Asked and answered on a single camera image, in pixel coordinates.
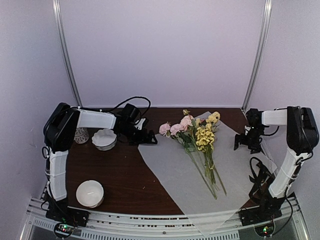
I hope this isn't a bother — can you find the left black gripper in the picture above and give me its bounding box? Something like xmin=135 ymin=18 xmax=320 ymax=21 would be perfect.
xmin=119 ymin=124 xmax=158 ymax=146

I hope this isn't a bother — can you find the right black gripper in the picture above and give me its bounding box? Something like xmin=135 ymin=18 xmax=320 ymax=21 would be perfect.
xmin=234 ymin=126 xmax=265 ymax=153

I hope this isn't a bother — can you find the pink flower stem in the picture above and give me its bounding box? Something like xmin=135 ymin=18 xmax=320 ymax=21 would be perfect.
xmin=159 ymin=122 xmax=196 ymax=163

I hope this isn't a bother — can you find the pink rose stem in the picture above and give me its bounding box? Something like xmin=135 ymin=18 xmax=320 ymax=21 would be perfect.
xmin=165 ymin=109 xmax=221 ymax=200

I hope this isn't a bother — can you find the small yellow flower sprig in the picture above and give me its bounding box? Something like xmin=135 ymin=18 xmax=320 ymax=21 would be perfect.
xmin=195 ymin=126 xmax=217 ymax=188

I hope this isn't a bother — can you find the translucent white wrapping paper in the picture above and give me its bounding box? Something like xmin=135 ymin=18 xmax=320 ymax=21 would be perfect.
xmin=138 ymin=121 xmax=277 ymax=237

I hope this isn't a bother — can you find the yellow blossom stem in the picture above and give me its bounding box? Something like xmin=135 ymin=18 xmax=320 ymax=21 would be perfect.
xmin=197 ymin=111 xmax=227 ymax=200

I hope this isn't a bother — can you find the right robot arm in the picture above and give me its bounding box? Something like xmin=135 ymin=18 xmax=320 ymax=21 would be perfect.
xmin=233 ymin=106 xmax=320 ymax=221

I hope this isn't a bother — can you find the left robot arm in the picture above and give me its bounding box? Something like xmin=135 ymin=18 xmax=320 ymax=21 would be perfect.
xmin=42 ymin=102 xmax=158 ymax=222

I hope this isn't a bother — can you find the white scalloped bowl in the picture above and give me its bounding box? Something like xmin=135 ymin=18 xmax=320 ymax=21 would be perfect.
xmin=91 ymin=129 xmax=117 ymax=151

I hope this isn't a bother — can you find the yellow patterned cup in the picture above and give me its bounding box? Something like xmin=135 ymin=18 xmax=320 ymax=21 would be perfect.
xmin=74 ymin=127 xmax=90 ymax=144

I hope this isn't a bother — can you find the plain white bowl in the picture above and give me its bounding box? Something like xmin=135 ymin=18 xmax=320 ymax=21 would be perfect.
xmin=76 ymin=180 xmax=105 ymax=208

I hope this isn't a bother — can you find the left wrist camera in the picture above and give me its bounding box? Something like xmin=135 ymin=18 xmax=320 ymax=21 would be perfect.
xmin=134 ymin=118 xmax=149 ymax=130

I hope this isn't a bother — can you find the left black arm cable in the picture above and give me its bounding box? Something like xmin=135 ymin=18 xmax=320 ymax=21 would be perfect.
xmin=109 ymin=96 xmax=152 ymax=123

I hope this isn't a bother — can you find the black ribbon strap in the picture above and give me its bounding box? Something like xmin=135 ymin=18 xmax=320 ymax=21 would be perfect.
xmin=248 ymin=156 xmax=276 ymax=205

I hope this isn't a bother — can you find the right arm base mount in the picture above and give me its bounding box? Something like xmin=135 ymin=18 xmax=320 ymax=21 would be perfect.
xmin=238 ymin=207 xmax=282 ymax=226

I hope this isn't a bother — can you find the aluminium front rail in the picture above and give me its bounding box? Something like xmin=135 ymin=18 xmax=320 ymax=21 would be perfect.
xmin=24 ymin=197 xmax=303 ymax=240

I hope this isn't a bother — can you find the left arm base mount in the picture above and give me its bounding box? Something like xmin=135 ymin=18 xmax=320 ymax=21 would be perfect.
xmin=45 ymin=208 xmax=90 ymax=227

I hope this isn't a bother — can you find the right aluminium frame post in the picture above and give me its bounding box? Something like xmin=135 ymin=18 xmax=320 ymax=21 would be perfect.
xmin=241 ymin=0 xmax=273 ymax=112

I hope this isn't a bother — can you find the aluminium frame post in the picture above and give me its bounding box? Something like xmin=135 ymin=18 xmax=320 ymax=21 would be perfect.
xmin=241 ymin=0 xmax=273 ymax=112
xmin=52 ymin=0 xmax=83 ymax=107

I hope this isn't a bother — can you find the left aluminium frame post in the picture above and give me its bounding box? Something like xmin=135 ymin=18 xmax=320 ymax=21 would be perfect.
xmin=52 ymin=0 xmax=83 ymax=107

